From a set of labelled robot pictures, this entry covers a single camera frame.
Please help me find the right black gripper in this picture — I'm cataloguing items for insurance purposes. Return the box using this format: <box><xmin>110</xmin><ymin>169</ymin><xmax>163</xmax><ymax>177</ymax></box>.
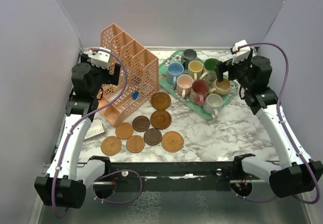
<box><xmin>215</xmin><ymin>54</ymin><xmax>253</xmax><ymax>90</ymax></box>

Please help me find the peach plastic file organizer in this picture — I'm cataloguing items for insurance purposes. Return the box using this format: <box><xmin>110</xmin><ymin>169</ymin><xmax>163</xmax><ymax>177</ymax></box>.
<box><xmin>99</xmin><ymin>24</ymin><xmax>158</xmax><ymax>127</ymax></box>

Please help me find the white speckled mug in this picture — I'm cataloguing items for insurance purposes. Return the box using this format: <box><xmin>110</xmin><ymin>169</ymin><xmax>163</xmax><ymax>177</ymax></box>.
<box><xmin>203</xmin><ymin>94</ymin><xmax>223</xmax><ymax>119</ymax></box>

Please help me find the green floral tray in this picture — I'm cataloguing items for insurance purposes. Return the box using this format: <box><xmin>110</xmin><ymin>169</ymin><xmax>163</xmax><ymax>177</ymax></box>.
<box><xmin>158</xmin><ymin>49</ymin><xmax>239</xmax><ymax>120</ymax></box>

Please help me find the brown wooden coaster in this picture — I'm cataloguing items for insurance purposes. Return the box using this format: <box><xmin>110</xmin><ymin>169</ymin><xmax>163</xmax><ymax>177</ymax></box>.
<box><xmin>150</xmin><ymin>92</ymin><xmax>171</xmax><ymax>110</ymax></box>
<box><xmin>150</xmin><ymin>110</ymin><xmax>172</xmax><ymax>130</ymax></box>

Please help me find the woven rattan coaster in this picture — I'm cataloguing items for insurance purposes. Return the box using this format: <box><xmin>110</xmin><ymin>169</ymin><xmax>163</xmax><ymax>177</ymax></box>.
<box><xmin>100</xmin><ymin>136</ymin><xmax>122</xmax><ymax>156</ymax></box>
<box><xmin>161</xmin><ymin>131</ymin><xmax>184</xmax><ymax>152</ymax></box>

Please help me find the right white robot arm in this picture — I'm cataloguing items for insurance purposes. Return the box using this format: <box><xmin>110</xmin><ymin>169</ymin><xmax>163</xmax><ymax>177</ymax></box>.
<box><xmin>216</xmin><ymin>55</ymin><xmax>322</xmax><ymax>198</ymax></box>

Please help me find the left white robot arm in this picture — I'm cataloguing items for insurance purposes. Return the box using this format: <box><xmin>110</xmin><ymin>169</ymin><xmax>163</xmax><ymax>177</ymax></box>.
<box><xmin>34</xmin><ymin>63</ymin><xmax>124</xmax><ymax>208</ymax></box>

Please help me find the light wood coaster upper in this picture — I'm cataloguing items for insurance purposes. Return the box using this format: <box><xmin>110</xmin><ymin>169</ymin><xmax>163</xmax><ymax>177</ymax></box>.
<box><xmin>116</xmin><ymin>123</ymin><xmax>134</xmax><ymax>139</ymax></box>

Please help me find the light wood coaster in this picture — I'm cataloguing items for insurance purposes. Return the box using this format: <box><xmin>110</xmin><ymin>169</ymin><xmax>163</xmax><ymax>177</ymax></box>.
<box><xmin>126</xmin><ymin>135</ymin><xmax>145</xmax><ymax>153</ymax></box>
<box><xmin>116</xmin><ymin>123</ymin><xmax>134</xmax><ymax>139</ymax></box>

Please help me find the dark walnut coaster upper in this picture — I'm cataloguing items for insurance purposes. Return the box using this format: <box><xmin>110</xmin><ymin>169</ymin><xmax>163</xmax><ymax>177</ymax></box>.
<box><xmin>132</xmin><ymin>116</ymin><xmax>150</xmax><ymax>132</ymax></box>

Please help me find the dark walnut coaster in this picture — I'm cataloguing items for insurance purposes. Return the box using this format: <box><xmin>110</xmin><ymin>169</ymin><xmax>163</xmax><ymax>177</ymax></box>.
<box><xmin>144</xmin><ymin>128</ymin><xmax>162</xmax><ymax>146</ymax></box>
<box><xmin>132</xmin><ymin>116</ymin><xmax>150</xmax><ymax>132</ymax></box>

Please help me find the light wood coaster lower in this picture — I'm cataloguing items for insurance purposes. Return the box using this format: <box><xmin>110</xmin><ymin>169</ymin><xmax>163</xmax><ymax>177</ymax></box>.
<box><xmin>126</xmin><ymin>135</ymin><xmax>145</xmax><ymax>153</ymax></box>

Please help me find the dark walnut coaster lower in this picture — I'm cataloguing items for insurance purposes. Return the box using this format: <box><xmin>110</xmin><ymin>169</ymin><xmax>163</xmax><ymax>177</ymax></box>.
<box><xmin>144</xmin><ymin>128</ymin><xmax>162</xmax><ymax>146</ymax></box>

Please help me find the tan beige mug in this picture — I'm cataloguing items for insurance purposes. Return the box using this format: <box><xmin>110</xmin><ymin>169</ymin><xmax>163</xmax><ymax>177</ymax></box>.
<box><xmin>208</xmin><ymin>78</ymin><xmax>232</xmax><ymax>96</ymax></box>

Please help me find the green mug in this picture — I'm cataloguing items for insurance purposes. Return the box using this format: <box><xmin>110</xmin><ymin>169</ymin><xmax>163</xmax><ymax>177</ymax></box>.
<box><xmin>203</xmin><ymin>58</ymin><xmax>220</xmax><ymax>74</ymax></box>

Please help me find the blue tape dispenser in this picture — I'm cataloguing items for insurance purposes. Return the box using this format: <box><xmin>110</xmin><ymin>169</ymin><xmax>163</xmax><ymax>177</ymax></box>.
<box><xmin>132</xmin><ymin>91</ymin><xmax>139</xmax><ymax>100</ymax></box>

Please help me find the red floral mug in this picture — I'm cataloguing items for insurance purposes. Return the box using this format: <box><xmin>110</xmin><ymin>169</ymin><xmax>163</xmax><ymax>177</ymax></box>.
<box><xmin>189</xmin><ymin>80</ymin><xmax>209</xmax><ymax>106</ymax></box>

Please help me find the yellow mug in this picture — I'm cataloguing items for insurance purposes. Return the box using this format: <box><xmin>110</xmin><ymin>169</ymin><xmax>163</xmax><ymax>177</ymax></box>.
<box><xmin>188</xmin><ymin>60</ymin><xmax>204</xmax><ymax>81</ymax></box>

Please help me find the dark grey mug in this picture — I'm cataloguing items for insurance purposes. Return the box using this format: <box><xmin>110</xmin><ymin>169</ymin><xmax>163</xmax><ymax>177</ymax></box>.
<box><xmin>181</xmin><ymin>49</ymin><xmax>197</xmax><ymax>69</ymax></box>

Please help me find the small white card box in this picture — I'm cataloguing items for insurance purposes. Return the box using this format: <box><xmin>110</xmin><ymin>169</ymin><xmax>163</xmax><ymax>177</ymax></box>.
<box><xmin>84</xmin><ymin>123</ymin><xmax>105</xmax><ymax>141</ymax></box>

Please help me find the light pink mug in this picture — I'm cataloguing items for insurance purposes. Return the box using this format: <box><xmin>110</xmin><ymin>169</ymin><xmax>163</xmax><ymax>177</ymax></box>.
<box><xmin>176</xmin><ymin>75</ymin><xmax>194</xmax><ymax>99</ymax></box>

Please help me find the blue mug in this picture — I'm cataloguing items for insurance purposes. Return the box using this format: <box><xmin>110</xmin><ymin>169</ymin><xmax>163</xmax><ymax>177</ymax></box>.
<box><xmin>166</xmin><ymin>62</ymin><xmax>184</xmax><ymax>88</ymax></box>

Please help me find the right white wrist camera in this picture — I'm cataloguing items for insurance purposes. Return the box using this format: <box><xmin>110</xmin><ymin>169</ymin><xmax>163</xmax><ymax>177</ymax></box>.
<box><xmin>230</xmin><ymin>40</ymin><xmax>251</xmax><ymax>65</ymax></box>

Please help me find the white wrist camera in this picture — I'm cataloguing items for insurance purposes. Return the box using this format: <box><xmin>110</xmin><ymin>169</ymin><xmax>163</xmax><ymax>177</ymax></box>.
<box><xmin>83</xmin><ymin>47</ymin><xmax>111</xmax><ymax>69</ymax></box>
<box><xmin>230</xmin><ymin>40</ymin><xmax>251</xmax><ymax>65</ymax></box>

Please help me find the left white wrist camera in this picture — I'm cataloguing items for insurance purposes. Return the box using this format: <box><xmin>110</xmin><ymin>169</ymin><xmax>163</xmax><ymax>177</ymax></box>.
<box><xmin>83</xmin><ymin>47</ymin><xmax>111</xmax><ymax>69</ymax></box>

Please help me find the black mounting rail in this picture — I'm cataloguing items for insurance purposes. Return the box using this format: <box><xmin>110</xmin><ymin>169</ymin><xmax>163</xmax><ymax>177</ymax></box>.
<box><xmin>91</xmin><ymin>161</ymin><xmax>257</xmax><ymax>192</ymax></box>

